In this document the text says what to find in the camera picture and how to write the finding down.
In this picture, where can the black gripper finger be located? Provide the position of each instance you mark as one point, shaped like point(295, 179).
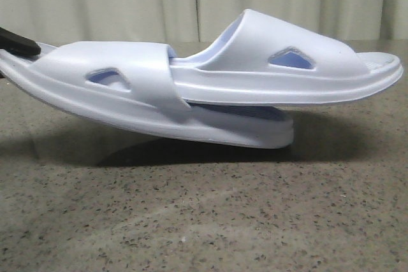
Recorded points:
point(19, 45)

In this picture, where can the light blue slipper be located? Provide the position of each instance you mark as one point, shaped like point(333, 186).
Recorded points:
point(130, 86)
point(262, 60)

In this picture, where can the pale green curtain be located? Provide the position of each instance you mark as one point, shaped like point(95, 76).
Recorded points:
point(63, 21)

